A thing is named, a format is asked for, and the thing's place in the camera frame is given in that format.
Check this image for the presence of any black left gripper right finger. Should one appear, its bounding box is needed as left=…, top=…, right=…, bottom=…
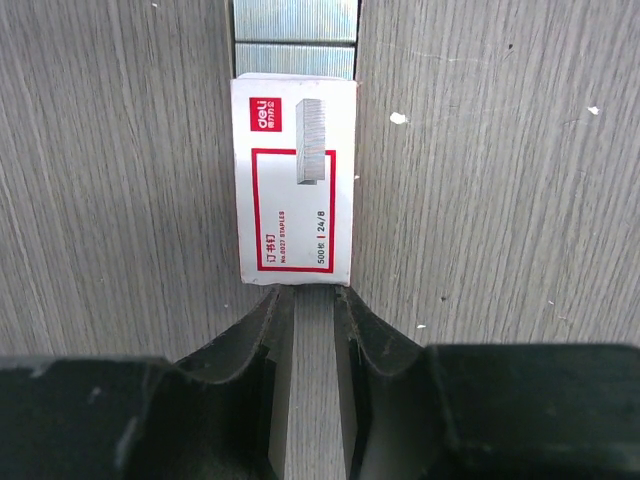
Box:
left=334, top=287, right=639, bottom=479

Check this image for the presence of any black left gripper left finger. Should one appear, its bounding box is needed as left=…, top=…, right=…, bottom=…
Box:
left=1, top=287, right=294, bottom=479

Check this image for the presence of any red white staple box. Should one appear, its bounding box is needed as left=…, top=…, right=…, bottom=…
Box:
left=230, top=1, right=359, bottom=285

